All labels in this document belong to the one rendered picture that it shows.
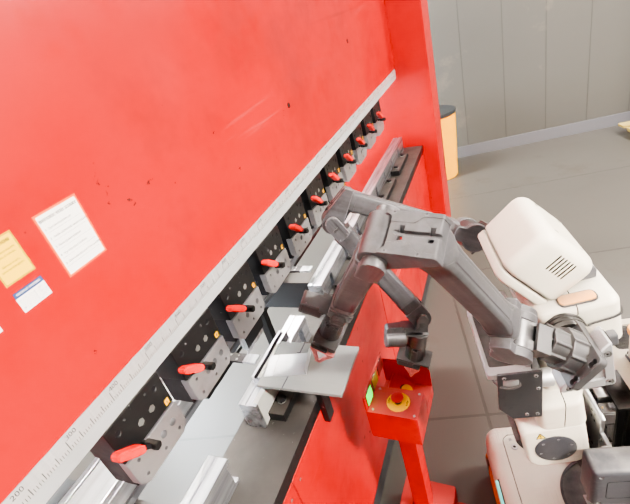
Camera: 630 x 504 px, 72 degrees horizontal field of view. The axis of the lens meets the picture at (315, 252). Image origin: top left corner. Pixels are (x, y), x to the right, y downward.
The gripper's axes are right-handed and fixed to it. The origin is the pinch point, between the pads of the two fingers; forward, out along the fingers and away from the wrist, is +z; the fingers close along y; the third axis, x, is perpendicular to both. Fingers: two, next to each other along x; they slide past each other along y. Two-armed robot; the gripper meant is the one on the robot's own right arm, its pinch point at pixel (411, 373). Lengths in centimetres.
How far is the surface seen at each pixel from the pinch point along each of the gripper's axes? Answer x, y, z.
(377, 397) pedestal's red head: 9.4, 8.4, 4.3
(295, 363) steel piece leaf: 18.6, 32.1, -12.6
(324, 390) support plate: 26.4, 19.9, -15.6
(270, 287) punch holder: 9, 44, -31
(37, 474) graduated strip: 79, 47, -50
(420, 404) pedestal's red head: 9.7, -4.8, 0.9
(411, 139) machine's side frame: -196, 39, 0
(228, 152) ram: 4, 54, -70
